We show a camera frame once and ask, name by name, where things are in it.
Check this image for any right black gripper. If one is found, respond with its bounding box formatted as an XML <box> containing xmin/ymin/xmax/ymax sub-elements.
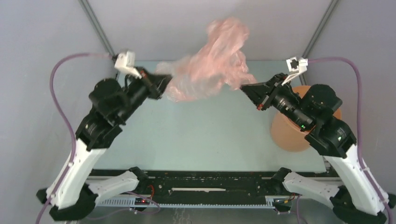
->
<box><xmin>236</xmin><ymin>72</ymin><xmax>306</xmax><ymax>128</ymax></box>

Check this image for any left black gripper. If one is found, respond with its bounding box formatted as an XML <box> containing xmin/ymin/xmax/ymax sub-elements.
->
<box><xmin>121</xmin><ymin>66</ymin><xmax>176</xmax><ymax>121</ymax></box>

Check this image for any pink plastic trash bag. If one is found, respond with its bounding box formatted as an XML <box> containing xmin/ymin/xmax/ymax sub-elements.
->
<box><xmin>155</xmin><ymin>17</ymin><xmax>257</xmax><ymax>102</ymax></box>

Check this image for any orange trash bin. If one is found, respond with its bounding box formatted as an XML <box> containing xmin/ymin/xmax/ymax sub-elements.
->
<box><xmin>270</xmin><ymin>84</ymin><xmax>342</xmax><ymax>152</ymax></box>

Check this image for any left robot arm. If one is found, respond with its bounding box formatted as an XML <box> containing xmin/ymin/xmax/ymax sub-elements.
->
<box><xmin>36</xmin><ymin>67</ymin><xmax>172</xmax><ymax>221</ymax></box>

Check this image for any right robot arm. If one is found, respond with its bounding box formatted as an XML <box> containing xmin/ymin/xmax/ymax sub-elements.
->
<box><xmin>240</xmin><ymin>73</ymin><xmax>396</xmax><ymax>224</ymax></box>

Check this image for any small electronics board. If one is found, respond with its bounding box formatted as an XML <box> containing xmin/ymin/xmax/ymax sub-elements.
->
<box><xmin>134</xmin><ymin>198</ymin><xmax>151</xmax><ymax>206</ymax></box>

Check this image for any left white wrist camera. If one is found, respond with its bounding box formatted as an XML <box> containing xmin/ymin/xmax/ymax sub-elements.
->
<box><xmin>114</xmin><ymin>49</ymin><xmax>142</xmax><ymax>79</ymax></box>

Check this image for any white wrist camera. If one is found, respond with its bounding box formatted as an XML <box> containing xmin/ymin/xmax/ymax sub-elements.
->
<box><xmin>282</xmin><ymin>57</ymin><xmax>308</xmax><ymax>85</ymax></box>
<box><xmin>114</xmin><ymin>49</ymin><xmax>142</xmax><ymax>79</ymax></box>

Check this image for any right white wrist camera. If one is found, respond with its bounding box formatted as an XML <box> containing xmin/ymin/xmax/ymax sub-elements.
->
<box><xmin>282</xmin><ymin>57</ymin><xmax>308</xmax><ymax>85</ymax></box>

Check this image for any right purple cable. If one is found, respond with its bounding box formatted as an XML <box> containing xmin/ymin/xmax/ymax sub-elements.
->
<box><xmin>306</xmin><ymin>56</ymin><xmax>396</xmax><ymax>224</ymax></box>

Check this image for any purple cable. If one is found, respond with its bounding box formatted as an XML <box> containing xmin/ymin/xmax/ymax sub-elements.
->
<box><xmin>35</xmin><ymin>52</ymin><xmax>118</xmax><ymax>224</ymax></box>
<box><xmin>306</xmin><ymin>56</ymin><xmax>396</xmax><ymax>224</ymax></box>

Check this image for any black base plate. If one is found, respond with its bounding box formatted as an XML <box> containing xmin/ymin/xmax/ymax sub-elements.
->
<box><xmin>92</xmin><ymin>169</ymin><xmax>338</xmax><ymax>205</ymax></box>

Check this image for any right corner frame post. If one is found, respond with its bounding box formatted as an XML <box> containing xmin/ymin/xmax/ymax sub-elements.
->
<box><xmin>302</xmin><ymin>0</ymin><xmax>339</xmax><ymax>58</ymax></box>

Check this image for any corner frame post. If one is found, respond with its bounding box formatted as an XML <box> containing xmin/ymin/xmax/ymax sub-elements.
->
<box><xmin>302</xmin><ymin>0</ymin><xmax>339</xmax><ymax>58</ymax></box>
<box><xmin>78</xmin><ymin>0</ymin><xmax>117</xmax><ymax>64</ymax></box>

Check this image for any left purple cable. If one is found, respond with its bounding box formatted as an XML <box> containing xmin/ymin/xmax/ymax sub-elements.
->
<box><xmin>35</xmin><ymin>52</ymin><xmax>118</xmax><ymax>224</ymax></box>

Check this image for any left corner frame post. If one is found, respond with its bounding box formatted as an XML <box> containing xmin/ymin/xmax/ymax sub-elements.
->
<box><xmin>78</xmin><ymin>0</ymin><xmax>117</xmax><ymax>64</ymax></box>

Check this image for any aluminium frame rail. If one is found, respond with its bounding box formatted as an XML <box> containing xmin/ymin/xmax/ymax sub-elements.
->
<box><xmin>90</xmin><ymin>176</ymin><xmax>341</xmax><ymax>210</ymax></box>

